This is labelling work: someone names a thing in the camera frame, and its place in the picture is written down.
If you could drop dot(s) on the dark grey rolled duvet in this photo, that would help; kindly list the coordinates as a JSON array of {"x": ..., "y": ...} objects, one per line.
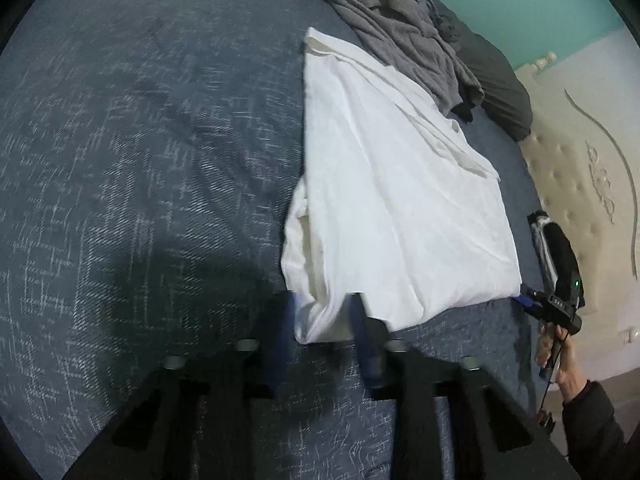
[{"x": 500, "y": 85}]

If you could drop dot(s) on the person's right hand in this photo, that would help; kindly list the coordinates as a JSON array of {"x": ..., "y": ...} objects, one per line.
[{"x": 570, "y": 365}]

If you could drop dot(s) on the white long-sleeve shirt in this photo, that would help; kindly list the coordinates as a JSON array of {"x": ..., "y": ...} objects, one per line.
[{"x": 400, "y": 200}]

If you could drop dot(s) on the person's right forearm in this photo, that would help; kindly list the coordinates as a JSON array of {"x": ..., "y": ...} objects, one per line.
[{"x": 595, "y": 435}]

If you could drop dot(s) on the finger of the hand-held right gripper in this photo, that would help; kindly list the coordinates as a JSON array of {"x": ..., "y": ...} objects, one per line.
[{"x": 525, "y": 299}]

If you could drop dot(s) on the cream tufted headboard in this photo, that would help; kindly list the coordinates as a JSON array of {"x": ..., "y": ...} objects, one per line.
[{"x": 580, "y": 170}]

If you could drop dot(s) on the grey knit sweater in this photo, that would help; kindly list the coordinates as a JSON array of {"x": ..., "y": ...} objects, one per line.
[{"x": 400, "y": 30}]

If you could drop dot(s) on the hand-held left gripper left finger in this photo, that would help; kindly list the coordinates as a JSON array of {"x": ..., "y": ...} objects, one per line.
[{"x": 282, "y": 340}]

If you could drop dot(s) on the black crumpled garment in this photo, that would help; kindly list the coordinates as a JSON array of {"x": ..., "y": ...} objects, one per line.
[{"x": 462, "y": 111}]

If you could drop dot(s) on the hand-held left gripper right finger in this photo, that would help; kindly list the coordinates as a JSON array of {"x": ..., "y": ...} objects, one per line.
[{"x": 362, "y": 340}]

